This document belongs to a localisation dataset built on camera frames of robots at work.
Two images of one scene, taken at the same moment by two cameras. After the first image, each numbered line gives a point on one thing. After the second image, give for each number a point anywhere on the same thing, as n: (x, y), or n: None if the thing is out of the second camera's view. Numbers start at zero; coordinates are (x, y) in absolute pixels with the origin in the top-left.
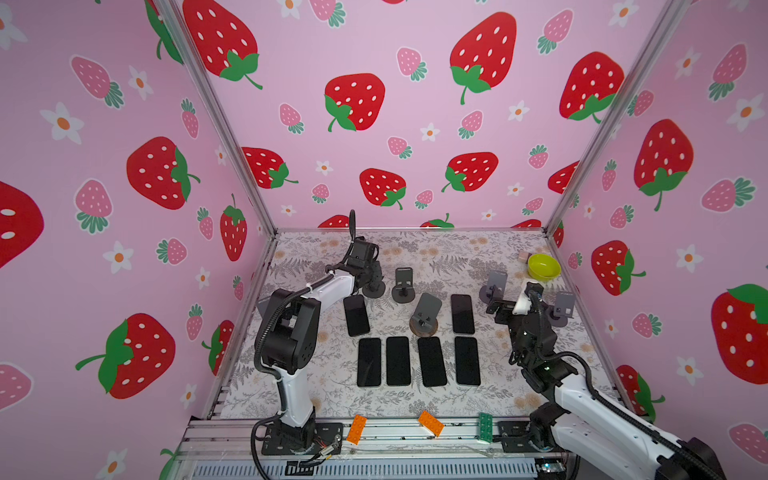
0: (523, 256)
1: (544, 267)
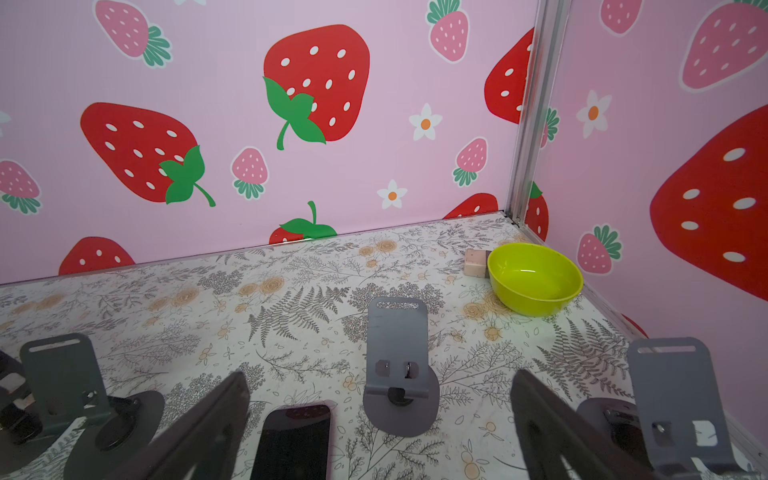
0: (476, 263)
1: (532, 280)
